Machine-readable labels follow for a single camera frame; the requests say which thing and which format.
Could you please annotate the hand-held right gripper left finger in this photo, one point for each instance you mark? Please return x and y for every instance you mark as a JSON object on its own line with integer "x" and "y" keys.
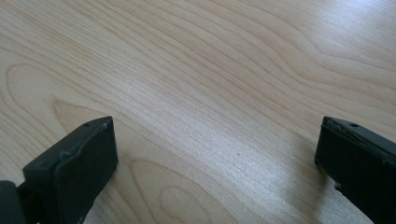
{"x": 77, "y": 168}

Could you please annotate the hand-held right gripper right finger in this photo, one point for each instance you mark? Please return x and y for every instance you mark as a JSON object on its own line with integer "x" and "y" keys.
{"x": 358, "y": 161}

